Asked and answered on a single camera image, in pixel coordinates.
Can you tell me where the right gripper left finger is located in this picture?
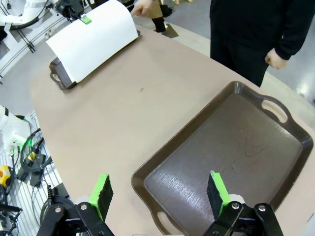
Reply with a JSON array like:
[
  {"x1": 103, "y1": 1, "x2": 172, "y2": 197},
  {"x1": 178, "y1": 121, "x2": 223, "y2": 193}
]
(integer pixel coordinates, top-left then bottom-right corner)
[{"x1": 36, "y1": 174, "x2": 115, "y2": 236}]

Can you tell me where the person's left hand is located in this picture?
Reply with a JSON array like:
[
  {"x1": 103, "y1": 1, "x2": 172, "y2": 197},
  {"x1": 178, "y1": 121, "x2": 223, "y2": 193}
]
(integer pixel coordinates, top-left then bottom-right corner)
[{"x1": 264, "y1": 48, "x2": 288, "y2": 70}]

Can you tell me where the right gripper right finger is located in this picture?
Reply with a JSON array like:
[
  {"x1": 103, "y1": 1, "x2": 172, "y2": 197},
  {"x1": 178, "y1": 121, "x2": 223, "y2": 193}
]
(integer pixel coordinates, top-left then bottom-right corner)
[{"x1": 204, "y1": 171, "x2": 284, "y2": 236}]

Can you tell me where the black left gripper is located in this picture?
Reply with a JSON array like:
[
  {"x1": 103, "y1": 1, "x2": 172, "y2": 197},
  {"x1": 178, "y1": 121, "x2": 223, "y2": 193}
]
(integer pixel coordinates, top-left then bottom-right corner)
[{"x1": 56, "y1": 0, "x2": 92, "y2": 25}]

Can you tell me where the person's right hand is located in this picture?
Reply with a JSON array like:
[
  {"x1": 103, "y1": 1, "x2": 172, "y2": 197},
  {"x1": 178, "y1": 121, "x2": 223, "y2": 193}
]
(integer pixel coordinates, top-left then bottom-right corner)
[{"x1": 130, "y1": 0, "x2": 153, "y2": 18}]

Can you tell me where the black pendant with yellow label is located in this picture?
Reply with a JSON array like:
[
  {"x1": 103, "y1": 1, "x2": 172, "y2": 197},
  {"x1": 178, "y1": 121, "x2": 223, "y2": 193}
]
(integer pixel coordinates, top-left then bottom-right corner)
[{"x1": 17, "y1": 152, "x2": 47, "y2": 187}]

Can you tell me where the person's left forearm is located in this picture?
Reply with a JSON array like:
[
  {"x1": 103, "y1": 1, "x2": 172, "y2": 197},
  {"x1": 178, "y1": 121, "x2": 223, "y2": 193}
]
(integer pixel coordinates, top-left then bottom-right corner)
[{"x1": 272, "y1": 0, "x2": 315, "y2": 61}]

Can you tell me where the white A4 paper sheet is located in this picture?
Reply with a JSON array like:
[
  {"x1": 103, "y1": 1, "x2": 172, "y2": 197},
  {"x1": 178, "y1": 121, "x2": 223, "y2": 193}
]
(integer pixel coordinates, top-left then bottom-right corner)
[{"x1": 45, "y1": 0, "x2": 139, "y2": 84}]

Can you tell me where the person in black sweater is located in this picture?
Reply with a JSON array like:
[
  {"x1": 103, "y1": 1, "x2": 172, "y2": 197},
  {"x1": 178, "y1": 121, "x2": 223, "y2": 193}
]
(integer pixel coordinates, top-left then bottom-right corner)
[{"x1": 209, "y1": 0, "x2": 315, "y2": 87}]

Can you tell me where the yellow emergency stop box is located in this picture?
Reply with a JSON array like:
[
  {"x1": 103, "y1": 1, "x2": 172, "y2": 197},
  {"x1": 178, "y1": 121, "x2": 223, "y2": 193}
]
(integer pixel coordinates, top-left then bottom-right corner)
[{"x1": 0, "y1": 165, "x2": 13, "y2": 187}]

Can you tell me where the brown plastic serving tray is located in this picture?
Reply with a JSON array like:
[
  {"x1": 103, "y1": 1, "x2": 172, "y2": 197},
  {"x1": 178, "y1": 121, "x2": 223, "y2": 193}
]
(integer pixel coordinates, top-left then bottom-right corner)
[
  {"x1": 131, "y1": 81, "x2": 315, "y2": 236},
  {"x1": 49, "y1": 29, "x2": 142, "y2": 91}
]

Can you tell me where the black cable hose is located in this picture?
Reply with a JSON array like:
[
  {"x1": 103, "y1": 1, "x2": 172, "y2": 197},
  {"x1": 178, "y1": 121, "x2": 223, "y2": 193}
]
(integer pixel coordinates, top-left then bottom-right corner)
[{"x1": 4, "y1": 3, "x2": 54, "y2": 28}]

